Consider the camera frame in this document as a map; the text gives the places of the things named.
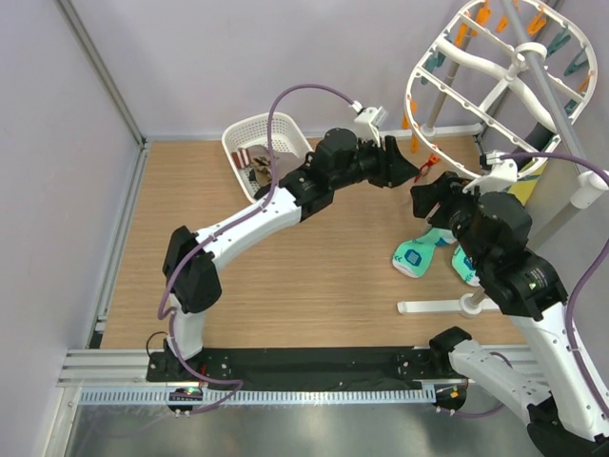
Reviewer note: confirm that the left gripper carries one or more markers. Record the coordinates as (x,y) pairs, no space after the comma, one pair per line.
(392,169)

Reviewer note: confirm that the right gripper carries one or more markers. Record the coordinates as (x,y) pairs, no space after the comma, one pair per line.
(424,195)

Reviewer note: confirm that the red sock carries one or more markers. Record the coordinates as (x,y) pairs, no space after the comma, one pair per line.
(427,166)

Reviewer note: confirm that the teal patterned sock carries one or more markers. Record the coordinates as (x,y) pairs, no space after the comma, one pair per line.
(461,263)
(414,257)

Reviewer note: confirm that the white round clip hanger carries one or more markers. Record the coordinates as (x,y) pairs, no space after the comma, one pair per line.
(545,96)

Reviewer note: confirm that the grey sock rust striped cuff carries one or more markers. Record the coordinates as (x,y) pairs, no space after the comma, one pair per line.
(241,158)

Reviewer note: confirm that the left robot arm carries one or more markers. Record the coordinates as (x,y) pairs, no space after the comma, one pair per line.
(194,260)

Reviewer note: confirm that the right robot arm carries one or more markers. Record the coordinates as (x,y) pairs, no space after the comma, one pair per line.
(563,418)

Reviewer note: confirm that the yellow sock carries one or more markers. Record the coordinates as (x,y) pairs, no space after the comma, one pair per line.
(523,189)

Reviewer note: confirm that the white and grey drying rack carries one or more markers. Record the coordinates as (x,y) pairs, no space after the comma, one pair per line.
(466,42)

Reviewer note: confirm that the white perforated plastic basket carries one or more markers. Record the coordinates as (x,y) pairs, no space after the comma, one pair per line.
(290,146)

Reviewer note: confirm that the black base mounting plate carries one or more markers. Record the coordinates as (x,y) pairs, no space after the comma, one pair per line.
(322,368)

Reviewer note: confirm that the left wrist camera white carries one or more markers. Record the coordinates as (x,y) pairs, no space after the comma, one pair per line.
(367,124)

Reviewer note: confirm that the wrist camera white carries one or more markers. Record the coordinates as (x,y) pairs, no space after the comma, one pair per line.
(503,174)
(367,124)

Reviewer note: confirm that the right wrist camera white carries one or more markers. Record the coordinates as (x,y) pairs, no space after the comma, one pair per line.
(503,174)

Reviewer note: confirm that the slotted grey cable duct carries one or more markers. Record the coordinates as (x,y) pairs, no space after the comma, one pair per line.
(186,396)

